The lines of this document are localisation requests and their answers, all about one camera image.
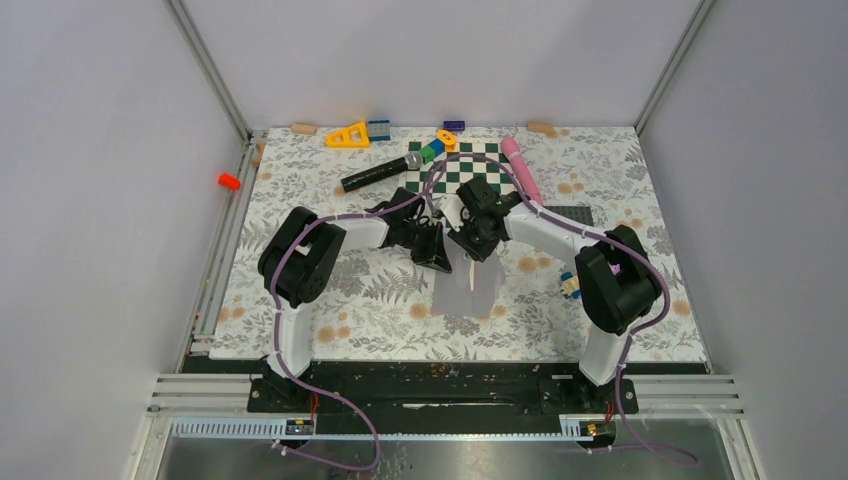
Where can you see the grey lego baseplate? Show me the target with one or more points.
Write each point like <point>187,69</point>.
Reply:
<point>577,213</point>

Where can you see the floral table cloth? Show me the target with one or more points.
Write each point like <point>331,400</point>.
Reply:
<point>378,305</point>

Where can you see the green white chessboard mat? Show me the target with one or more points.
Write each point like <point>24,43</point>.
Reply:
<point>488,163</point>

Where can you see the colourful block chain toy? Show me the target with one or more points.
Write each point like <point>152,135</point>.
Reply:
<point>445,141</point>

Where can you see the orange cap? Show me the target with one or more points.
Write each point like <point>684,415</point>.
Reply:
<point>229,182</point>

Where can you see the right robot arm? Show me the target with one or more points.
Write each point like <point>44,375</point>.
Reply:
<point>618,285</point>

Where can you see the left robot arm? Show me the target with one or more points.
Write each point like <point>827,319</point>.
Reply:
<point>297,264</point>

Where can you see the beige toy car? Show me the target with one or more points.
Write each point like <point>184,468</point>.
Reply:
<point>569,285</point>

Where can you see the wooden cylinder block left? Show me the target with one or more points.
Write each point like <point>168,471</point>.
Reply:
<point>303,129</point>

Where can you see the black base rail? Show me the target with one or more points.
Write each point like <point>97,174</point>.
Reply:
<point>437,398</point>

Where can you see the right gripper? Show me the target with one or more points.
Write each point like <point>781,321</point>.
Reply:
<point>479,253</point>

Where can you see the purple lego brick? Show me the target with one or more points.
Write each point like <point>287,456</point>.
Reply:
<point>454,125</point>

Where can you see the yellow triangle toy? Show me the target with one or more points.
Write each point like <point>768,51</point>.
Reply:
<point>354,136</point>

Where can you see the black toy microphone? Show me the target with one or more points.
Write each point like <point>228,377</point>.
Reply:
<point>412,160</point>

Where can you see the wooden cylinder block right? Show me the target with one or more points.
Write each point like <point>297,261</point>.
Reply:
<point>542,128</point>

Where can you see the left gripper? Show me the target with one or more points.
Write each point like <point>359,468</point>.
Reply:
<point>435,249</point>

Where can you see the wooden cylinder block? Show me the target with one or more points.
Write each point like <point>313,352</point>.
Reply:
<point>303,129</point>
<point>542,128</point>

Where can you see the blue lego brick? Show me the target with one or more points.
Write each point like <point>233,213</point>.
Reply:
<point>378,130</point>

